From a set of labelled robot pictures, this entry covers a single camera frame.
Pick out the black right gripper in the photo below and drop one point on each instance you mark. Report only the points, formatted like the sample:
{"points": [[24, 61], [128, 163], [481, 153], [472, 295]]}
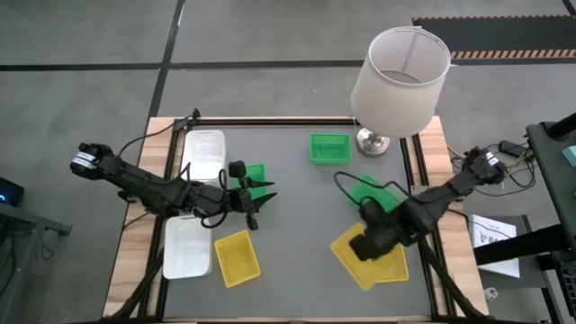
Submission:
{"points": [[389, 225]]}

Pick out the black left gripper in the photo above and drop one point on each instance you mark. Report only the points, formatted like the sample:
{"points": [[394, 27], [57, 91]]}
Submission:
{"points": [[240, 201]]}

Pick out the green plastic mesh basket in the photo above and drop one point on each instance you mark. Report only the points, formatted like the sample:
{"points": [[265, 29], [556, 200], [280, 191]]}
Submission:
{"points": [[330, 149], [373, 192], [256, 172]]}

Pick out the yellow plastic mesh basket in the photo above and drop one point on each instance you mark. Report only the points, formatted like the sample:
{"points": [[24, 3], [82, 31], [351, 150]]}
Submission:
{"points": [[341, 246], [237, 260], [398, 270]]}

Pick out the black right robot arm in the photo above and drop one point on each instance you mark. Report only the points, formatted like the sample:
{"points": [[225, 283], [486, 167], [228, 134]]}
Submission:
{"points": [[441, 198]]}

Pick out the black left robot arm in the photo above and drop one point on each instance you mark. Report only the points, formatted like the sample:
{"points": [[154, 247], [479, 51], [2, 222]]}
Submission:
{"points": [[135, 182]]}

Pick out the grey table mat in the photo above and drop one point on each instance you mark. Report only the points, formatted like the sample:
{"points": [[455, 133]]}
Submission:
{"points": [[297, 252]]}

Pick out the white printed paper sheet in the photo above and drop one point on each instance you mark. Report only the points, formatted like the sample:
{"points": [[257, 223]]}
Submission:
{"points": [[492, 234]]}

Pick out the white shade silver table lamp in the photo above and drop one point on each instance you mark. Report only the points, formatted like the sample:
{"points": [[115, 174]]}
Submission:
{"points": [[396, 103]]}

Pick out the small white object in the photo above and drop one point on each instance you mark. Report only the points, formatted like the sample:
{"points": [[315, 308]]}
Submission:
{"points": [[491, 294]]}

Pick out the black power adapter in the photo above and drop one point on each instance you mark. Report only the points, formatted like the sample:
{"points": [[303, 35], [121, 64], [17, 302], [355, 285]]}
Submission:
{"points": [[513, 148]]}

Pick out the black side desk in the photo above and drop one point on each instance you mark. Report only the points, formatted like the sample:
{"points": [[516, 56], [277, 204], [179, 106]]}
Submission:
{"points": [[553, 189]]}

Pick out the blue plastic crate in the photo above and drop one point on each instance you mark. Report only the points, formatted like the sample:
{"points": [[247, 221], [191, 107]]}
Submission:
{"points": [[569, 285]]}

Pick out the teal box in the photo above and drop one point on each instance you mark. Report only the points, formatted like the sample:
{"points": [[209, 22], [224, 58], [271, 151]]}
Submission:
{"points": [[570, 155]]}

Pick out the black hazard striped floor mat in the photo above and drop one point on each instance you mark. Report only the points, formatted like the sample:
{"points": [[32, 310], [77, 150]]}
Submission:
{"points": [[504, 33]]}

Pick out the grey metal cart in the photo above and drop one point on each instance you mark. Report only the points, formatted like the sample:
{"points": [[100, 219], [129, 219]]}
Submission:
{"points": [[27, 225]]}

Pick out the black device with blue light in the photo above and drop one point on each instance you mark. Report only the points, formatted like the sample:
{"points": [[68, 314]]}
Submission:
{"points": [[9, 192]]}

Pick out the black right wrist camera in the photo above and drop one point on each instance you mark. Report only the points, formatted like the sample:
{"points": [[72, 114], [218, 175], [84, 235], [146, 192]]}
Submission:
{"points": [[364, 247]]}

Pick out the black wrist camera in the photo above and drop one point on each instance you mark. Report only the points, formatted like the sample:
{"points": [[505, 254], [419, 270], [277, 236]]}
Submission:
{"points": [[237, 169], [364, 247]]}

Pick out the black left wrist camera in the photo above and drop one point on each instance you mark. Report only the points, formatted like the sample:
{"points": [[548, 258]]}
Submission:
{"points": [[237, 169]]}

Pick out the black aluminium table frame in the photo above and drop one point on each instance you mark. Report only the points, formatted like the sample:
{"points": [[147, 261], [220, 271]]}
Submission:
{"points": [[270, 121]]}

